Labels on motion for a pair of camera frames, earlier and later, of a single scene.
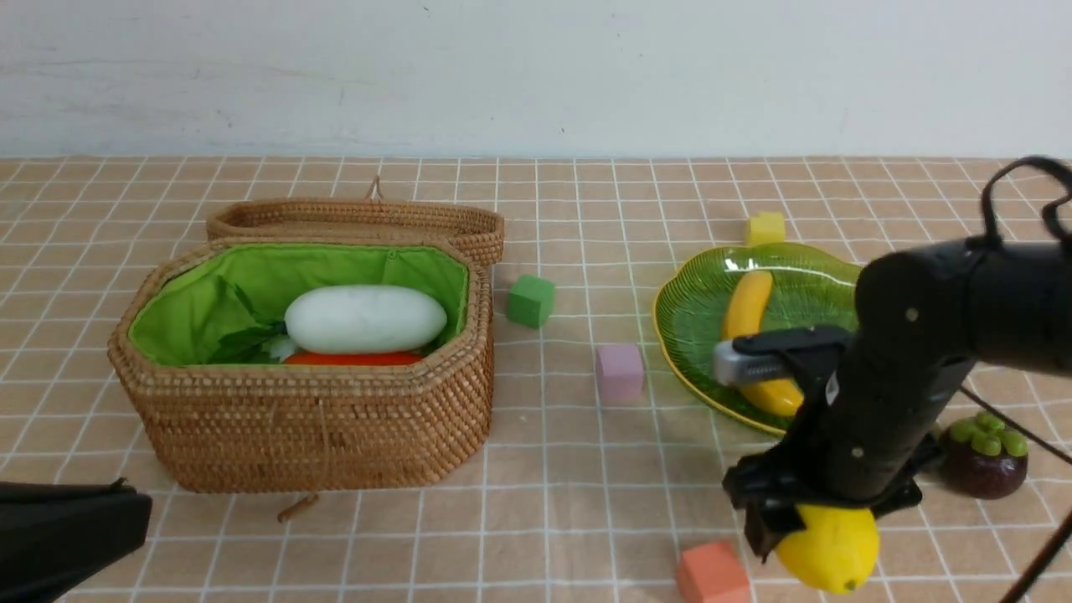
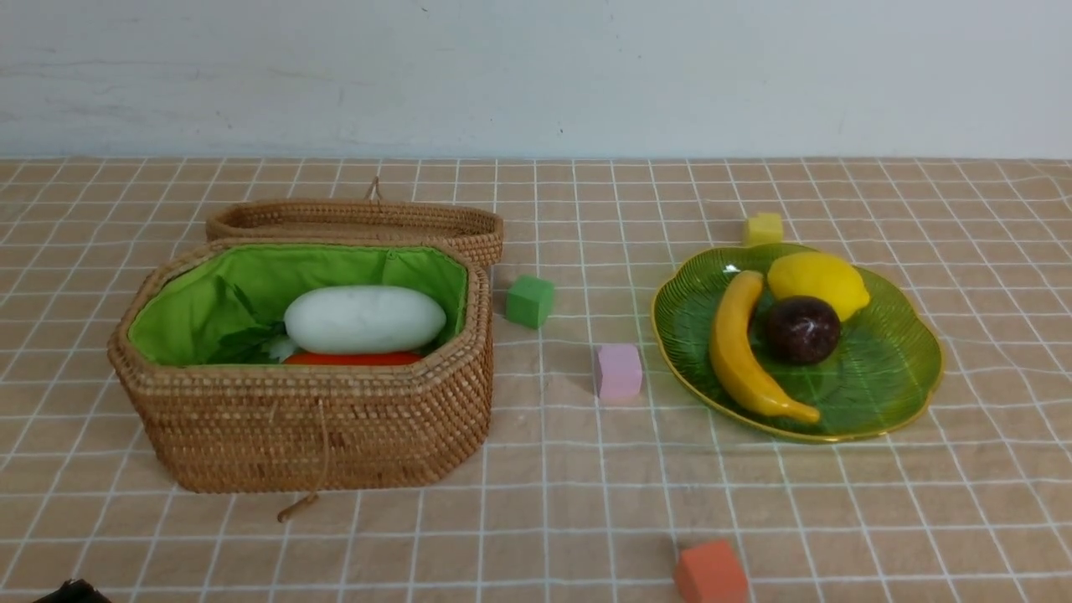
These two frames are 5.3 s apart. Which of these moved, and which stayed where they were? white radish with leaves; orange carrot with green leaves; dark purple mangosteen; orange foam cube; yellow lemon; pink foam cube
Moved: dark purple mangosteen; yellow lemon
Stayed: orange carrot with green leaves; white radish with leaves; orange foam cube; pink foam cube
